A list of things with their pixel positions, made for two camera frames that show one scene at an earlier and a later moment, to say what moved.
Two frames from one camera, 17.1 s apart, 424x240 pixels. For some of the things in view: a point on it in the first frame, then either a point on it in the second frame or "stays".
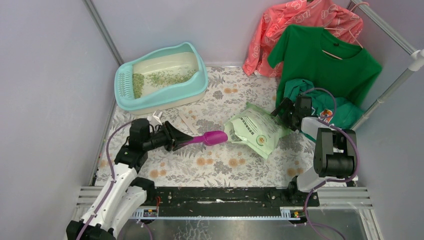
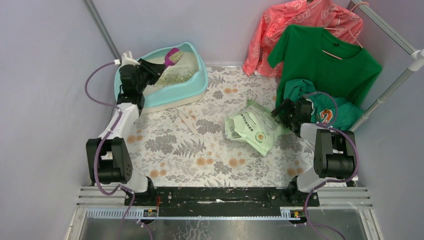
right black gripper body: x=294 y=114 stays
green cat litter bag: x=254 y=128 stays
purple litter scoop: x=210 y=138 → x=172 y=57
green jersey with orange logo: x=340 y=113 stays
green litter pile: x=159 y=78 stays
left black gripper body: x=161 y=138 → x=143 y=81
